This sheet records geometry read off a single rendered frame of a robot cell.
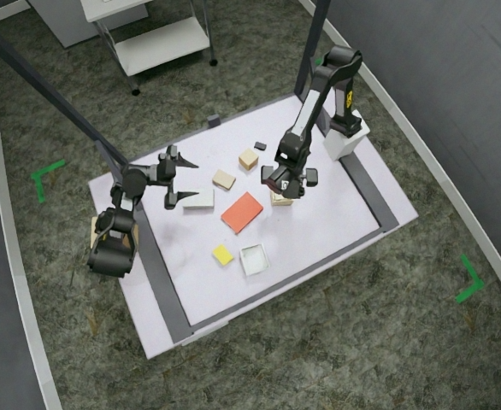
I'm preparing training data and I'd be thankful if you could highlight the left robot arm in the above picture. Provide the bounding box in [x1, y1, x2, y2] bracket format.
[265, 44, 362, 199]

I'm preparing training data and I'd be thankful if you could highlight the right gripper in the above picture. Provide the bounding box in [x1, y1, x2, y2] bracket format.
[146, 145, 199, 210]

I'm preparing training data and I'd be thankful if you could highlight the red flat rectangular slab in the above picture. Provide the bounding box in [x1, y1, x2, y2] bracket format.
[221, 191, 264, 234]

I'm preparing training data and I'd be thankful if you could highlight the grey open bin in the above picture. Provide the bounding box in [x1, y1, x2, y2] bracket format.
[239, 243, 270, 275]

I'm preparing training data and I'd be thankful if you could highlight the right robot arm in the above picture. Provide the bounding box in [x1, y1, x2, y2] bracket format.
[86, 153, 177, 278]

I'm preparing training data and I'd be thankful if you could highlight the yellow block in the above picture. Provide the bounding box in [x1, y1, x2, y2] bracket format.
[212, 244, 233, 266]

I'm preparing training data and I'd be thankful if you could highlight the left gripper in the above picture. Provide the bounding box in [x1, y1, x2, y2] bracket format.
[261, 166, 318, 188]

